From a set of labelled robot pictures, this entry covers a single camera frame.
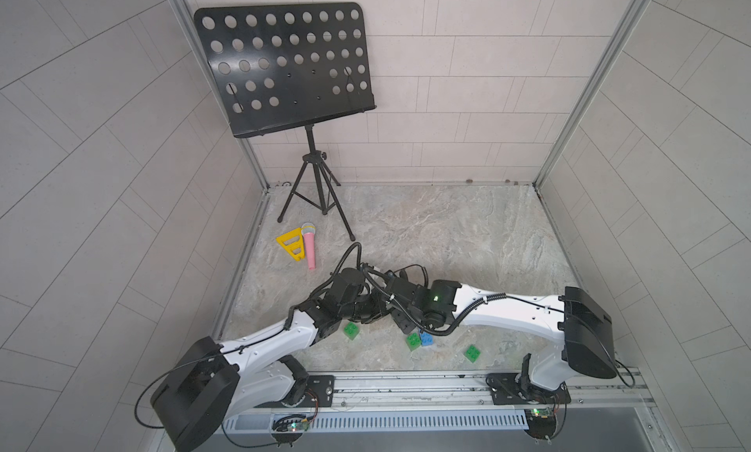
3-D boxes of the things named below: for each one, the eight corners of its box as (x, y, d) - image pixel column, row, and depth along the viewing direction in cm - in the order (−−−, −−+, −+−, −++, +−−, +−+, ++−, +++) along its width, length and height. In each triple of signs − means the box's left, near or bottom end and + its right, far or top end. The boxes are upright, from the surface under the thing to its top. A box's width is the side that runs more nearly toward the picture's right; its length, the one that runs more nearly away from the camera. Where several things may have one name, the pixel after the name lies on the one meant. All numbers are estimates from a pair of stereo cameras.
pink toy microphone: (303, 270, 94) (300, 265, 92) (304, 229, 105) (301, 223, 102) (315, 268, 95) (313, 263, 92) (315, 227, 105) (313, 221, 103)
